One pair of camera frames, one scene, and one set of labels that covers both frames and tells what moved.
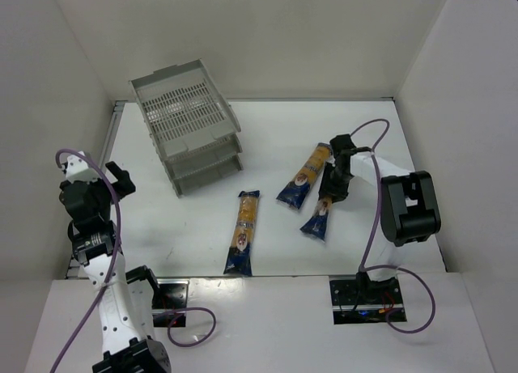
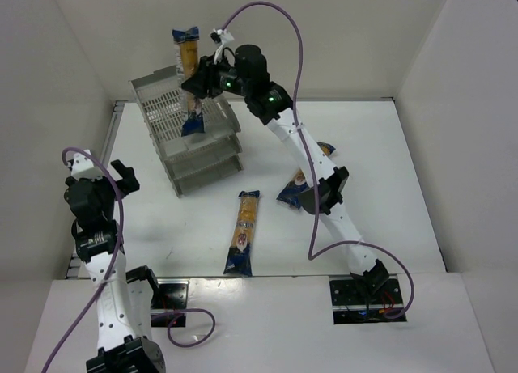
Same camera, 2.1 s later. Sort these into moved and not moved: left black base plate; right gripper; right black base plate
Moved: right gripper
Not moved: left black base plate; right black base plate
